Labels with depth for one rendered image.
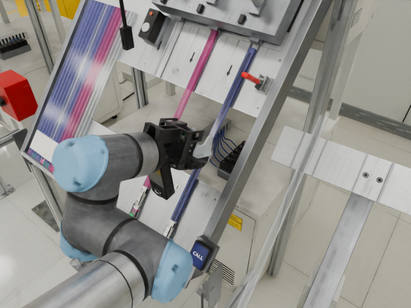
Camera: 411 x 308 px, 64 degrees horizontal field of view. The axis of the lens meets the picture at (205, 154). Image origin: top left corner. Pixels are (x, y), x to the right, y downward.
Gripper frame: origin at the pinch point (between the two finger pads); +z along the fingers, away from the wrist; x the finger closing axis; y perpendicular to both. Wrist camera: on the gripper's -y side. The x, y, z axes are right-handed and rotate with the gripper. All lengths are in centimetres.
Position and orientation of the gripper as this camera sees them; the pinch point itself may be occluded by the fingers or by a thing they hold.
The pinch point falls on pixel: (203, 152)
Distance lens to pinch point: 74.2
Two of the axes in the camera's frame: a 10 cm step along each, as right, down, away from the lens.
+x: -7.9, -4.1, 4.6
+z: 5.4, -1.1, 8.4
